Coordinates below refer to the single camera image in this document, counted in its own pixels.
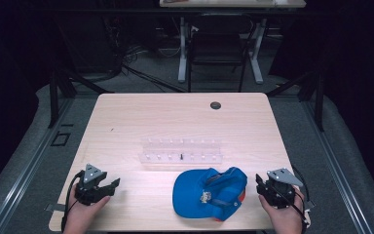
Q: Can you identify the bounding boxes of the black metal frame stand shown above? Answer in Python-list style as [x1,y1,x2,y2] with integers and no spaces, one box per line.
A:
[48,69,115,129]
[266,70,325,133]

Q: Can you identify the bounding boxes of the clear acrylic peg rack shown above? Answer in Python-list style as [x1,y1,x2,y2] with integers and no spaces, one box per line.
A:
[138,137,224,165]

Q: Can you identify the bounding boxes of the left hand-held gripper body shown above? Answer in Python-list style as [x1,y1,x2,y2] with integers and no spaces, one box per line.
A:
[75,164,111,207]

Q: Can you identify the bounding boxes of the white desk top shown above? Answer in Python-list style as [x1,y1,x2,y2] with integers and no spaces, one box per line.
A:
[159,0,307,9]

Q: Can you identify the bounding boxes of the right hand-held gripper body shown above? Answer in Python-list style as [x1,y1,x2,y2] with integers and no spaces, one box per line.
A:
[262,167,304,210]

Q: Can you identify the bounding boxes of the black floor cables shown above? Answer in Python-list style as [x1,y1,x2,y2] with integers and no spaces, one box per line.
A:
[122,63,187,94]

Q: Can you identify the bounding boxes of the aluminium floor rail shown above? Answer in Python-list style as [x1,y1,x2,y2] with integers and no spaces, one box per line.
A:
[0,97,76,234]
[301,100,374,234]

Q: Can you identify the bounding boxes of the white desk leg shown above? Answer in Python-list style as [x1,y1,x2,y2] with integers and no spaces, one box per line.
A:
[177,16,190,84]
[248,19,265,85]

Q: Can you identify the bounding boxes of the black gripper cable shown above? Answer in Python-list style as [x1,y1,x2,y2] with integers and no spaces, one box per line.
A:
[271,165,311,228]
[61,171,85,232]

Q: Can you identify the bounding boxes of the person's left hand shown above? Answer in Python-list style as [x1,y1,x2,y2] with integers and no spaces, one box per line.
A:
[65,186,111,228]

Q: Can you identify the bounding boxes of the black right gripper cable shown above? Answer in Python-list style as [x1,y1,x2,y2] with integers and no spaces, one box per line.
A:
[271,165,311,228]

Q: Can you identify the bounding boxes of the dark equipment cabinet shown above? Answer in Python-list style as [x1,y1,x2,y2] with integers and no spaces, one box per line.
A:
[57,15,125,74]

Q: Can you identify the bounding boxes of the blue baseball cap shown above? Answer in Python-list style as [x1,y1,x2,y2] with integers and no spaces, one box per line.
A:
[171,166,248,222]

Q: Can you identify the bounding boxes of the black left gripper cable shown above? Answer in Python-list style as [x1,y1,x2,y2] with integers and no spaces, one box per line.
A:
[61,171,85,232]

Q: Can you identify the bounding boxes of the person's right hand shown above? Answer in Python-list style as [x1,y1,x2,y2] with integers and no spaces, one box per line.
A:
[258,189,306,228]

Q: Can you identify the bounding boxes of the black horizontal frame bar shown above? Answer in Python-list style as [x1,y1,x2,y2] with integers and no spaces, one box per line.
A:
[45,8,322,16]

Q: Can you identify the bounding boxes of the black chair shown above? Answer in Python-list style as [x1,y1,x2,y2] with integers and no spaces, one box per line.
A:
[186,14,257,93]

